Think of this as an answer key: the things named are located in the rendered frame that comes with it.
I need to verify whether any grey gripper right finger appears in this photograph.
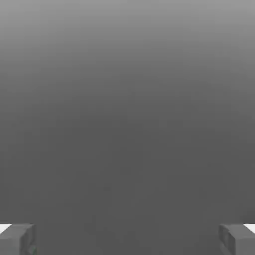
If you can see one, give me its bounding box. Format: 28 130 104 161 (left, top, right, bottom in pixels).
218 223 255 255

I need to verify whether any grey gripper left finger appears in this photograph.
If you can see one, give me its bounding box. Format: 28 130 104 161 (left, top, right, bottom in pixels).
0 223 37 255

